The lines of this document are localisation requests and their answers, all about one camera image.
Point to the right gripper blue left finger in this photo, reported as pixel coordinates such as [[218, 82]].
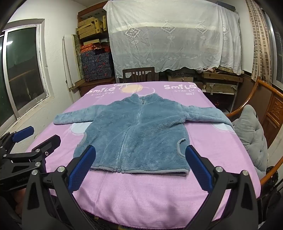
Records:
[[66, 180]]

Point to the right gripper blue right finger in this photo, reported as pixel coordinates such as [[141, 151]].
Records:
[[215, 181]]

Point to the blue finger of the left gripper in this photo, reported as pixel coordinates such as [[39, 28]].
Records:
[[8, 140], [42, 148]]

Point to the blue fleece jacket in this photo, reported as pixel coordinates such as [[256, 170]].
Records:
[[140, 134]]

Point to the pink smile bed sheet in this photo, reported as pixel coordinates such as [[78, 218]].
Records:
[[149, 201]]

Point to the sliding glass window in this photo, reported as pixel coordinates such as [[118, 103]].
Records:
[[25, 80]]

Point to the grey tufted cushion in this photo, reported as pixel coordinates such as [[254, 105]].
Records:
[[251, 134]]

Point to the white leaning boards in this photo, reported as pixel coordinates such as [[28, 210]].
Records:
[[71, 66]]

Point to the wooden low shelf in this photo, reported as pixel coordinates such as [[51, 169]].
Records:
[[220, 85]]

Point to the dark wooden chair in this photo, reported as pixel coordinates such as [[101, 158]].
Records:
[[146, 74]]

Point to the striped beige curtain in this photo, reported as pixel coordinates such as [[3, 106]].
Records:
[[262, 60]]

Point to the yellow cardboard boxes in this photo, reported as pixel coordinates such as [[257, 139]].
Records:
[[91, 26]]

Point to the white lace cover cloth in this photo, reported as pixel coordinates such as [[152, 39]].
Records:
[[170, 35]]

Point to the wooden armchair frame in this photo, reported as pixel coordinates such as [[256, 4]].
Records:
[[267, 102]]

